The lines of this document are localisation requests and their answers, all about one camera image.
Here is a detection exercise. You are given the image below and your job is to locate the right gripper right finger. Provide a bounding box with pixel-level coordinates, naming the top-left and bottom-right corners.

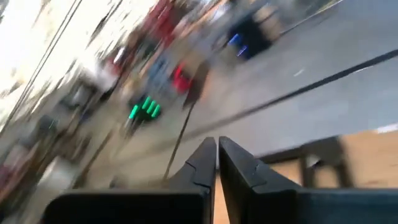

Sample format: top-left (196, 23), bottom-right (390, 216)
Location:
top-left (219, 136), bottom-right (398, 224)

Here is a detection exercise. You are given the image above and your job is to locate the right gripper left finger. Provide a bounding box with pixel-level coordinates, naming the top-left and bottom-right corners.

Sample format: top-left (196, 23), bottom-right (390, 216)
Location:
top-left (42, 136), bottom-right (217, 224)

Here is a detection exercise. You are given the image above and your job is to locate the thin dark pole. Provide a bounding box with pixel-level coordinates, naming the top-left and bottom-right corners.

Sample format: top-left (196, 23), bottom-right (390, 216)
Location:
top-left (162, 102), bottom-right (196, 182)

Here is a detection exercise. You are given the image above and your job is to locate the device with green lights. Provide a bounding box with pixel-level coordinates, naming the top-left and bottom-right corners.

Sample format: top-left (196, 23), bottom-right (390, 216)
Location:
top-left (127, 95), bottom-right (162, 122)

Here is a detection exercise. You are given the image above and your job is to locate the red blurred object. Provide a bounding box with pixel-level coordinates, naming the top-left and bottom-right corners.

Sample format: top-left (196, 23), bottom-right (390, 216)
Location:
top-left (172, 63), bottom-right (193, 95)

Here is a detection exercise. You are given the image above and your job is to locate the black box with blue light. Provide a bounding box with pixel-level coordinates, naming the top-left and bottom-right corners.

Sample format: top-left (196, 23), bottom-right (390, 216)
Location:
top-left (226, 14), bottom-right (273, 60)

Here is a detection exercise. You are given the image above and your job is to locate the black aluminium table frame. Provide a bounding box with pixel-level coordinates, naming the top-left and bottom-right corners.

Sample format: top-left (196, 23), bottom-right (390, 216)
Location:
top-left (257, 136), bottom-right (354, 189)

